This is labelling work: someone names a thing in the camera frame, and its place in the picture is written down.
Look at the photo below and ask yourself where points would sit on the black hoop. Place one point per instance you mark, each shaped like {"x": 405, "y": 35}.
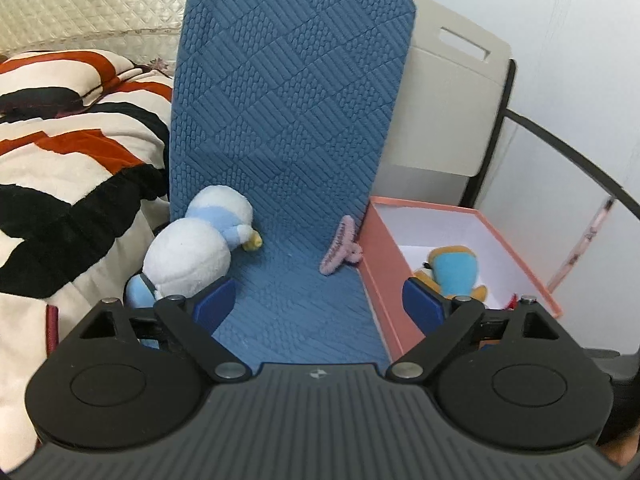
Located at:
{"x": 565, "y": 147}

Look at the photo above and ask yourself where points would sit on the clear plastic strip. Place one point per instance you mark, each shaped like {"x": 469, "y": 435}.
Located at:
{"x": 585, "y": 240}

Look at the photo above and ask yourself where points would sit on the blue quilted chair cushion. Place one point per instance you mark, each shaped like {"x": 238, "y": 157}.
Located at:
{"x": 290, "y": 110}

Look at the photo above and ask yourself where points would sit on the white and blue penguin plush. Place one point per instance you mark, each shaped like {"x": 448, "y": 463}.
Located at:
{"x": 190, "y": 255}

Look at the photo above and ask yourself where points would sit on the pink cardboard box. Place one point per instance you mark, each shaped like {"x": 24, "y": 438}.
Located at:
{"x": 382, "y": 270}

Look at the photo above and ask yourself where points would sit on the person's right forearm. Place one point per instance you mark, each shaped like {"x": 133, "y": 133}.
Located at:
{"x": 625, "y": 452}

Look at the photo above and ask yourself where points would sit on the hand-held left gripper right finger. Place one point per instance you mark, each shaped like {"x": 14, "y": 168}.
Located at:
{"x": 425, "y": 307}

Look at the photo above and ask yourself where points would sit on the red black striped blanket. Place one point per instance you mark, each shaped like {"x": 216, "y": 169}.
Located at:
{"x": 75, "y": 150}

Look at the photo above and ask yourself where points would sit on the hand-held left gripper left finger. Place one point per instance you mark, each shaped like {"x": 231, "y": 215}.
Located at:
{"x": 215, "y": 302}

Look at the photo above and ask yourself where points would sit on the pink hair claw clip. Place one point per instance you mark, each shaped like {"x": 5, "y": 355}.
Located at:
{"x": 336, "y": 250}

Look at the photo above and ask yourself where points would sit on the black tube frame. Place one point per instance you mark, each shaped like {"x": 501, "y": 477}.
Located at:
{"x": 495, "y": 135}

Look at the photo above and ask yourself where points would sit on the blue orange plush toy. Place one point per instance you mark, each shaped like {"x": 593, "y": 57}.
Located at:
{"x": 455, "y": 272}

